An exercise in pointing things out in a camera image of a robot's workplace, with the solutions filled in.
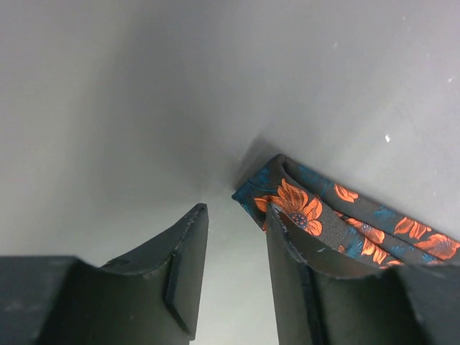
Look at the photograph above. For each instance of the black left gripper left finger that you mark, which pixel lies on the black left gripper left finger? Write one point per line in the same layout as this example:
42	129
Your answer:
149	295

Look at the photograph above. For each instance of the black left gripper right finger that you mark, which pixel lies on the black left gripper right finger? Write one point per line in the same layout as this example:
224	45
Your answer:
323	297

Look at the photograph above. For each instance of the dark orange floral tie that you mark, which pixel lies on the dark orange floral tie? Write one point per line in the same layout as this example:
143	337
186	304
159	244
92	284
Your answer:
342	219

